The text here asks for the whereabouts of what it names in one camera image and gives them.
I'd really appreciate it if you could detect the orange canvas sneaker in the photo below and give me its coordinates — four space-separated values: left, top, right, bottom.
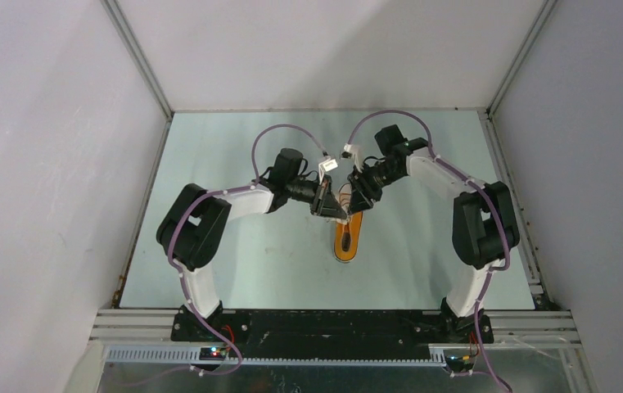
333 212 363 264

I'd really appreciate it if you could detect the left controller board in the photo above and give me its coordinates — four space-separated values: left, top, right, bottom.
198 346 229 361

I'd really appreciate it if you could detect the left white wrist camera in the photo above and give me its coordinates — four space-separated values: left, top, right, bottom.
318 156 338 174

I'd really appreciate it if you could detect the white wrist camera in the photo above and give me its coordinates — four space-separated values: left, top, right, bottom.
318 156 338 174
341 143 364 172

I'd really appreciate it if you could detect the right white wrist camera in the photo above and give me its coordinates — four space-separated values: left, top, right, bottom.
341 143 364 172

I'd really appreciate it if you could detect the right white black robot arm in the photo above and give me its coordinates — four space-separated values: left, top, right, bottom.
347 125 520 342

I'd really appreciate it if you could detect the controller board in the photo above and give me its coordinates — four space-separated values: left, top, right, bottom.
198 346 229 361
445 355 478 374

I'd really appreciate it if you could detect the aluminium frame rail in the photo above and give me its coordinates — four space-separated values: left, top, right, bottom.
89 309 582 349

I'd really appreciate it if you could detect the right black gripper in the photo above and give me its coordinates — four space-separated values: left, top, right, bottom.
348 160 404 215

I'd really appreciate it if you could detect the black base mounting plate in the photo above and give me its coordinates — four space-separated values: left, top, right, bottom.
170 306 494 361

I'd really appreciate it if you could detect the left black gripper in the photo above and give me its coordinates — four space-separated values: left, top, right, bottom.
286 174 345 219

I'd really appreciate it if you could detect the right controller board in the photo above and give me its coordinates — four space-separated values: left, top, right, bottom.
445 355 478 374

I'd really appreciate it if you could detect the grey slotted cable duct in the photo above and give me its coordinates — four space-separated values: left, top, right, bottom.
105 346 448 368

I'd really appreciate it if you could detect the white shoelace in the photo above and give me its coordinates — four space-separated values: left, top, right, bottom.
337 183 352 220

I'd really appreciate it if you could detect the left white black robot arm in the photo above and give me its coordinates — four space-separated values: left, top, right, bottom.
156 148 348 341

